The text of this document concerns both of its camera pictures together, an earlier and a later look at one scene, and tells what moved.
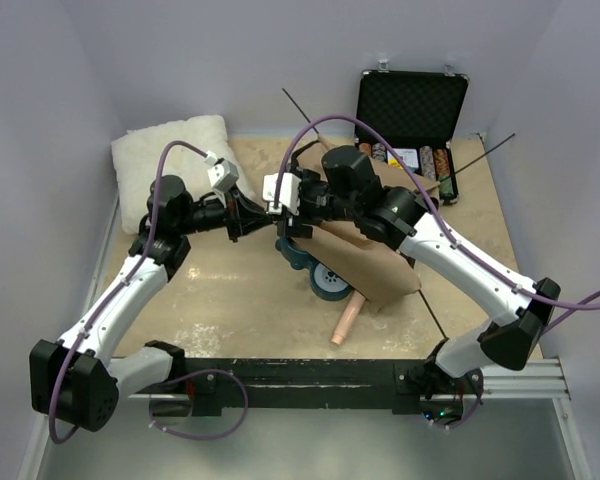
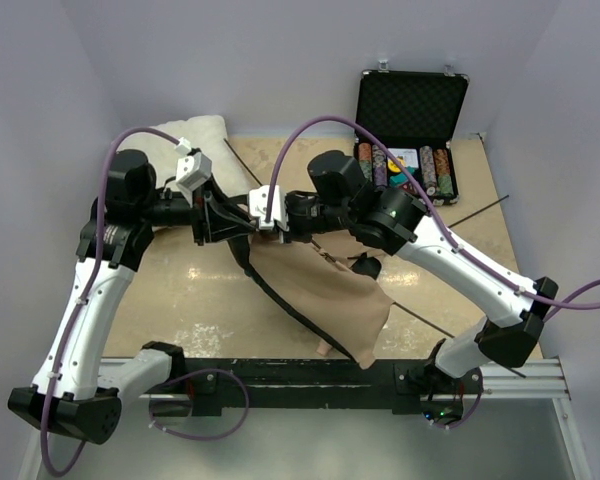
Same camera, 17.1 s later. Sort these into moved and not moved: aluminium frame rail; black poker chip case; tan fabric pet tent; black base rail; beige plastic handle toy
Moved: tan fabric pet tent; beige plastic handle toy
Not moved: aluminium frame rail; black base rail; black poker chip case
